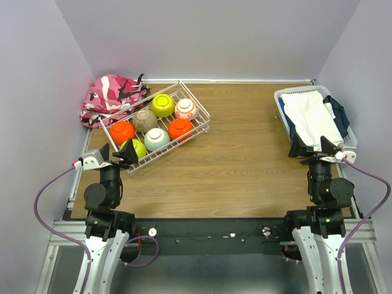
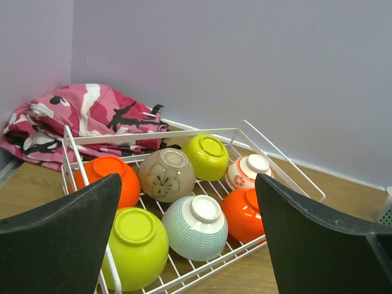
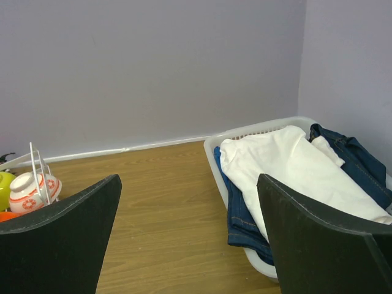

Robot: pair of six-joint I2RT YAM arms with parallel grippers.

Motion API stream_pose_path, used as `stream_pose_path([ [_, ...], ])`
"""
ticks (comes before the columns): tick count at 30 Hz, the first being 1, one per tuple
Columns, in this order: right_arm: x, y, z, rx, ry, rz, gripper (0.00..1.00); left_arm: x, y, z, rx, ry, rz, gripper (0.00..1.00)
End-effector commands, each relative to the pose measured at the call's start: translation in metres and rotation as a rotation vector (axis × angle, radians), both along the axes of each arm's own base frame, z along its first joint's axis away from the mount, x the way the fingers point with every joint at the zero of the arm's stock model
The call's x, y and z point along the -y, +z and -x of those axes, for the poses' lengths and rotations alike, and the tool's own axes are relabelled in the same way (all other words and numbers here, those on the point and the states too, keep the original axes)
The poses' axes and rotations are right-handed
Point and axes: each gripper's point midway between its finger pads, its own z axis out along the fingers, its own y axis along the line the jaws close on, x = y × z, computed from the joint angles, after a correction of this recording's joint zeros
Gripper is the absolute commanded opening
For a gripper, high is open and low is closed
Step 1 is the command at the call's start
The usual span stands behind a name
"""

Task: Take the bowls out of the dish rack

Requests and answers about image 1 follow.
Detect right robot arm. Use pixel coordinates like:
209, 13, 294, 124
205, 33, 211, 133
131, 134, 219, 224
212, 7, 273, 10
282, 135, 354, 293

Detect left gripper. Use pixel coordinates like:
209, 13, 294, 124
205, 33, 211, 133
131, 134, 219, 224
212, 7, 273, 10
99, 137, 138, 205

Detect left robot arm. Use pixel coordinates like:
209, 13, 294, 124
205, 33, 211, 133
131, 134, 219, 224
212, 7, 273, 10
73, 139, 138, 293

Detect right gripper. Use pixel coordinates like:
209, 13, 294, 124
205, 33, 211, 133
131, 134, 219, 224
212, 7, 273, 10
288, 132, 339, 200

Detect dark blue jeans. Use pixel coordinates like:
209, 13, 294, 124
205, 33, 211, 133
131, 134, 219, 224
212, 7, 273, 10
323, 95, 350, 138

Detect yellow-green bowl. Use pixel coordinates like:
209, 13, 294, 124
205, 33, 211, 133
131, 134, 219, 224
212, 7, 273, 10
151, 93, 175, 117
129, 139, 147, 159

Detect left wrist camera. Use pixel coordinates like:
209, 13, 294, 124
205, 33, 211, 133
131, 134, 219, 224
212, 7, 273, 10
72, 149, 107, 171

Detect white wire dish rack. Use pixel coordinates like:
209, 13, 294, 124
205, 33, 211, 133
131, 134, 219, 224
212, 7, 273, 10
99, 80, 211, 175

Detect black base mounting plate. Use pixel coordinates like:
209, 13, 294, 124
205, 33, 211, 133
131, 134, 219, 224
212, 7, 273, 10
136, 217, 300, 259

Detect yellow-green bowl at back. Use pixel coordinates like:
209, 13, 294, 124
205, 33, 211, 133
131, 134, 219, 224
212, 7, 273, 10
151, 93, 175, 117

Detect beige speckled bowl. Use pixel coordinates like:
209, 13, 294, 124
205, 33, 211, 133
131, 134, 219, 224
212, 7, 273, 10
132, 110, 157, 133

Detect yellow-green bowl at front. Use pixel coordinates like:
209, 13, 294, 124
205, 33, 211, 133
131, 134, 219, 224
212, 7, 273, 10
129, 139, 147, 159

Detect pink camouflage cloth bag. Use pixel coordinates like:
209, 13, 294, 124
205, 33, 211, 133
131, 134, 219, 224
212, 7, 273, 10
80, 74, 149, 129

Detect light blue ribbed bowl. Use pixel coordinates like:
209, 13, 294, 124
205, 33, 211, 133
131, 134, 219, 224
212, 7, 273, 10
144, 127, 170, 152

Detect white folded cloth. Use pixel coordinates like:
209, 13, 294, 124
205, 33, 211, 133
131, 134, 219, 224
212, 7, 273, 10
281, 91, 344, 151

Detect orange bowl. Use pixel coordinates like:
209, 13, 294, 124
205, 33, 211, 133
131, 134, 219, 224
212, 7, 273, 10
110, 121, 135, 145
168, 118, 193, 140

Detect white bowl with red pattern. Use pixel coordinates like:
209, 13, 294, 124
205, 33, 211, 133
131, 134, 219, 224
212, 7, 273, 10
175, 98, 199, 120

